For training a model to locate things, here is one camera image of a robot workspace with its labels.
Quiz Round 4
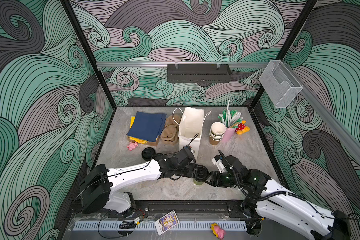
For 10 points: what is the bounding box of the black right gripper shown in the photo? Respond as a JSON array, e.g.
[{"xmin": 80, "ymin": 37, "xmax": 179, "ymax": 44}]
[{"xmin": 202, "ymin": 171, "xmax": 243, "ymax": 188}]

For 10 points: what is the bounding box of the white paper takeout bag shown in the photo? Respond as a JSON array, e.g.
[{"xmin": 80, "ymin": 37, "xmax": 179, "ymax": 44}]
[{"xmin": 172, "ymin": 107, "xmax": 211, "ymax": 159}]

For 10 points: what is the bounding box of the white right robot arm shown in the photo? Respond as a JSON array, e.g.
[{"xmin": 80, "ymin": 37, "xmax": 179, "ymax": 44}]
[{"xmin": 206, "ymin": 168, "xmax": 351, "ymax": 240}]

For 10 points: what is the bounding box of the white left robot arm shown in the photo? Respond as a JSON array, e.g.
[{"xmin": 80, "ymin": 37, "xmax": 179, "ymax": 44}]
[{"xmin": 78, "ymin": 153, "xmax": 198, "ymax": 214}]

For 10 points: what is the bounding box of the brown cup sleeve pile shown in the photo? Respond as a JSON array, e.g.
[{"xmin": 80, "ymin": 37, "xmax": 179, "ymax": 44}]
[{"xmin": 161, "ymin": 115, "xmax": 181, "ymax": 146}]

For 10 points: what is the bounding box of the brown cardboard napkin tray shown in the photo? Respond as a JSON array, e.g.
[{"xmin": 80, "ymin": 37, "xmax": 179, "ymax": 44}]
[{"xmin": 127, "ymin": 137, "xmax": 160, "ymax": 147}]

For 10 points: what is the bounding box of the stack of black cup lids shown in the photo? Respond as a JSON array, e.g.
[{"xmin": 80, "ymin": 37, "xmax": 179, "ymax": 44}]
[{"xmin": 141, "ymin": 147, "xmax": 156, "ymax": 161}]

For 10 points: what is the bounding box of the pink straw holder cup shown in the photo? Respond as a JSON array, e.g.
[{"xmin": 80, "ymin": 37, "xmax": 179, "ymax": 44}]
[{"xmin": 221, "ymin": 128, "xmax": 236, "ymax": 143}]

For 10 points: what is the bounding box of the stack of green paper cups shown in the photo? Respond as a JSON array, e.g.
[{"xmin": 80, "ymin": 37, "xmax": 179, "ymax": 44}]
[{"xmin": 209, "ymin": 122, "xmax": 226, "ymax": 146}]

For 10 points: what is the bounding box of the red yellow plush toy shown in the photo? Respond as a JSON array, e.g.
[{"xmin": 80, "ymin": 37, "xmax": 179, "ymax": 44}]
[{"xmin": 235, "ymin": 121, "xmax": 251, "ymax": 135}]

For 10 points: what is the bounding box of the navy blue napkin stack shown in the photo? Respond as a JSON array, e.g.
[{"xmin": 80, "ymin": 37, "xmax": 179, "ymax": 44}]
[{"xmin": 127, "ymin": 112, "xmax": 167, "ymax": 143}]

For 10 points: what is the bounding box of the pink squishy toy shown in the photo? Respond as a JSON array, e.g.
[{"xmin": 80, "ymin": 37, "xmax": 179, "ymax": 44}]
[{"xmin": 127, "ymin": 142, "xmax": 139, "ymax": 151}]

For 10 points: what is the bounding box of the pink yellow toy figure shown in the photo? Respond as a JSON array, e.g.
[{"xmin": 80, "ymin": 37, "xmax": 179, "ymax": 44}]
[{"xmin": 211, "ymin": 223, "xmax": 226, "ymax": 240}]

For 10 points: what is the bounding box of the wrapped straws bundle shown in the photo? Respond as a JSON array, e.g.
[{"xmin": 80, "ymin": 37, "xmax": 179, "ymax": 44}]
[{"xmin": 218, "ymin": 99, "xmax": 243, "ymax": 128}]

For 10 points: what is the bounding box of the colourful picture card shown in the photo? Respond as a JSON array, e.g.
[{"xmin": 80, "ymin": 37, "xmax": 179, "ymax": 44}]
[{"xmin": 154, "ymin": 210, "xmax": 180, "ymax": 236}]

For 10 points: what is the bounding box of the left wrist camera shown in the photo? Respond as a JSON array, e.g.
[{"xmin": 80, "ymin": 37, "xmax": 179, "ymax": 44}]
[{"xmin": 176, "ymin": 146, "xmax": 195, "ymax": 166}]

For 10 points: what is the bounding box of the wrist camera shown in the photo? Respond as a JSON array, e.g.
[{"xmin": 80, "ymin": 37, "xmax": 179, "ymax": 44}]
[
  {"xmin": 176, "ymin": 146, "xmax": 195, "ymax": 166},
  {"xmin": 212, "ymin": 155, "xmax": 227, "ymax": 174}
]

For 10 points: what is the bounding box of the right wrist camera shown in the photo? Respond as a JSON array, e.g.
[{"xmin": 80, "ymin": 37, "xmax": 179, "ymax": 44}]
[{"xmin": 212, "ymin": 155, "xmax": 227, "ymax": 174}]

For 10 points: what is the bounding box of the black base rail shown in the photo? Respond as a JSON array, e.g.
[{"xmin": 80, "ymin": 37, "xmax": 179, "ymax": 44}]
[{"xmin": 68, "ymin": 199, "xmax": 259, "ymax": 220}]

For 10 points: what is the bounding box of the white slotted cable duct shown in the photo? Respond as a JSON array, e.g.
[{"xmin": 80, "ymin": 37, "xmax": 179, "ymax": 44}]
[{"xmin": 73, "ymin": 220, "xmax": 248, "ymax": 232}]

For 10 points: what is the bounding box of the black wall shelf tray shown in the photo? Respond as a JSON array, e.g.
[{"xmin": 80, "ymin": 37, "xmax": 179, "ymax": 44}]
[{"xmin": 167, "ymin": 65, "xmax": 232, "ymax": 84}]

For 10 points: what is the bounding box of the clear acrylic wall holder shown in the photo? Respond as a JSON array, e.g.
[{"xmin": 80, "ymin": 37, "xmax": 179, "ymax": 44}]
[{"xmin": 259, "ymin": 60, "xmax": 303, "ymax": 109}]

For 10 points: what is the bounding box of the aluminium wall rail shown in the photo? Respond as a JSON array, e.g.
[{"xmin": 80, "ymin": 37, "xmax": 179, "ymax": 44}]
[{"xmin": 96, "ymin": 61, "xmax": 268, "ymax": 69}]

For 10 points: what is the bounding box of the black corner frame post right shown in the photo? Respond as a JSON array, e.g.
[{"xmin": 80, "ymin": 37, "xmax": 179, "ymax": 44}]
[{"xmin": 249, "ymin": 0, "xmax": 318, "ymax": 109}]

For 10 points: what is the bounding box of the black corner frame post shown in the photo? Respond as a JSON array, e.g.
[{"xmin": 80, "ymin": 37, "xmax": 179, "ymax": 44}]
[
  {"xmin": 249, "ymin": 0, "xmax": 318, "ymax": 109},
  {"xmin": 61, "ymin": 0, "xmax": 117, "ymax": 111}
]

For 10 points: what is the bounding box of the black corner frame post left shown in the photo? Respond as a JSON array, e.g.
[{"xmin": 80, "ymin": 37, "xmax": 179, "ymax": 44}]
[{"xmin": 61, "ymin": 0, "xmax": 117, "ymax": 111}]

